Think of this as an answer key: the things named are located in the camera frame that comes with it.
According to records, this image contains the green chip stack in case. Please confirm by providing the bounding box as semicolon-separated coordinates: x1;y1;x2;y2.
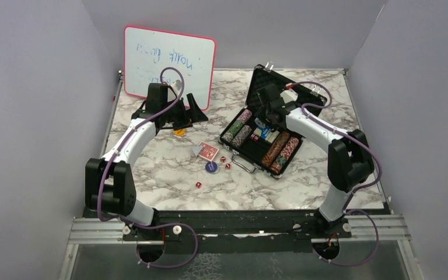
222;119;244;142

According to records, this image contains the blue dealer button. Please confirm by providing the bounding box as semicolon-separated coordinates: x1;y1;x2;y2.
205;162;220;174

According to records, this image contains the black poker case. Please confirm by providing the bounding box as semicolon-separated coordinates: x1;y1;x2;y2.
218;64;327;179

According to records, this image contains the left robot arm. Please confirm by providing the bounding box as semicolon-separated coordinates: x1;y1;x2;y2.
85;80;208;240

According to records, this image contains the orange chip row in case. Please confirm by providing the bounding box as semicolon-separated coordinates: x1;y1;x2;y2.
261;131;290;167

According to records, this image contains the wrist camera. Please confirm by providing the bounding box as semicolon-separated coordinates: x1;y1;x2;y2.
169;79;184;99
280;89;298;104

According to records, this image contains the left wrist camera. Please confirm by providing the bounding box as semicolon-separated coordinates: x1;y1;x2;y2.
169;79;184;99

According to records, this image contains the blue white card deck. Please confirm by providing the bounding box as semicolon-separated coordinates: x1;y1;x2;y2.
253;125;280;144

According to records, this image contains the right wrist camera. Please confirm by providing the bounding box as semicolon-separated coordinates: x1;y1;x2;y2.
280;89;298;104

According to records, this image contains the black mounting rail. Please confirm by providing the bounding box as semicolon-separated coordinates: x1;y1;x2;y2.
70;210;395;254

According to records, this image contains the pink framed whiteboard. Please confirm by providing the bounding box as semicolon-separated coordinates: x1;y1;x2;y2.
124;26;216;111

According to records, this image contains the purple chip stack in case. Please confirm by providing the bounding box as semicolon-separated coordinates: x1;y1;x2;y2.
237;109;253;124

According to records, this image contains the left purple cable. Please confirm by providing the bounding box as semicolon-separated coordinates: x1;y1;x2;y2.
96;66;200;270

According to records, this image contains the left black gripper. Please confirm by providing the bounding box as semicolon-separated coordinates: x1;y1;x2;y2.
162;93;208;130

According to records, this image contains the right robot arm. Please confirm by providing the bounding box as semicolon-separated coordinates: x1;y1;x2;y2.
257;84;377;237

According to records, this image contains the red playing card deck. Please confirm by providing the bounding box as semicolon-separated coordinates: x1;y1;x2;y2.
197;142;219;162

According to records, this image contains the orange dealer button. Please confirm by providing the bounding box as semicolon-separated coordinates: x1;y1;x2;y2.
174;129;186;137

